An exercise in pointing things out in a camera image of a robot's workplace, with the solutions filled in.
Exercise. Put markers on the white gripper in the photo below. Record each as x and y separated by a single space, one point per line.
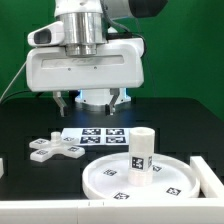
117 64

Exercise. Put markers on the white cross-shaped table base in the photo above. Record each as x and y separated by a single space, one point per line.
45 149

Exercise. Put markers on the white round table top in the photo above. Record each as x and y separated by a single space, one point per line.
116 176

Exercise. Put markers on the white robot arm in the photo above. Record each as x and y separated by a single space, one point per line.
86 49

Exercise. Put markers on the white marker sheet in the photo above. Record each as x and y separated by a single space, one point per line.
98 136

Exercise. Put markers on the white block at left edge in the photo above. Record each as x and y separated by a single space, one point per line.
1 168

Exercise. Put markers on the white L-shaped corner fence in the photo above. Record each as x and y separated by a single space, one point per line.
206 210

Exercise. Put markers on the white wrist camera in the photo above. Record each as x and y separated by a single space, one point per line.
50 35

